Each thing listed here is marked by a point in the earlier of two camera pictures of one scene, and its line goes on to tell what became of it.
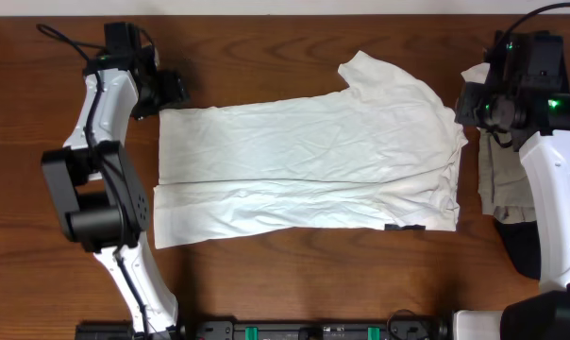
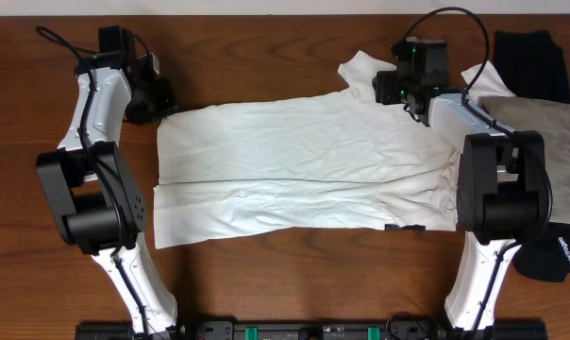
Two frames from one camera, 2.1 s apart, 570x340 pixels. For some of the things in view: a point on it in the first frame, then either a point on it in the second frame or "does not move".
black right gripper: [467, 109] → [384, 87]
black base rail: [397, 329] does not move
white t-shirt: [379, 154] does not move
